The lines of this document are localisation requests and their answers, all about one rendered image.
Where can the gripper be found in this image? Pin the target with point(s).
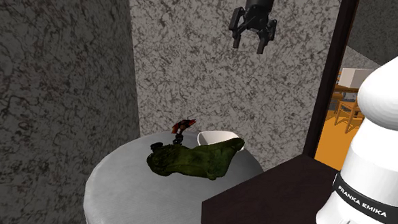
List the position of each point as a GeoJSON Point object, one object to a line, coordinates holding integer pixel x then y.
{"type": "Point", "coordinates": [258, 9]}

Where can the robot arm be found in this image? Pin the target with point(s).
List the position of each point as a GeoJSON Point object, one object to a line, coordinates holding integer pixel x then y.
{"type": "Point", "coordinates": [380, 157]}

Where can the wooden table with white box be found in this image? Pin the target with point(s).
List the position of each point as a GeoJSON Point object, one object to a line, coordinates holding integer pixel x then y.
{"type": "Point", "coordinates": [352, 79]}

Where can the white bowl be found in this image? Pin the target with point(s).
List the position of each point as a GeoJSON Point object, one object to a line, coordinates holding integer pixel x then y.
{"type": "Point", "coordinates": [214, 137]}

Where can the red and black figure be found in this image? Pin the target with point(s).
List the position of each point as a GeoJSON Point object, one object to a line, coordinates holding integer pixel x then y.
{"type": "Point", "coordinates": [182, 126]}

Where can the wooden chair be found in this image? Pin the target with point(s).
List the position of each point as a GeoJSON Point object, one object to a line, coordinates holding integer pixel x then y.
{"type": "Point", "coordinates": [348, 112]}

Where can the dark green lumpy object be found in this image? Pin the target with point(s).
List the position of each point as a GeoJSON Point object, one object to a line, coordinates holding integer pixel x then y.
{"type": "Point", "coordinates": [190, 159]}

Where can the dark robot stand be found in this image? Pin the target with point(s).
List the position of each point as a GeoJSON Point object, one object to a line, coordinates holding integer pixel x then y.
{"type": "Point", "coordinates": [269, 197]}

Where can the round grey table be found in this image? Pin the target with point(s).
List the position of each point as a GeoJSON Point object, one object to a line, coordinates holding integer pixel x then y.
{"type": "Point", "coordinates": [133, 199]}

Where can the dark door frame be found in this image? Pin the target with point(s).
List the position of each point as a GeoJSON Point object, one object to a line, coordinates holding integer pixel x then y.
{"type": "Point", "coordinates": [329, 79]}

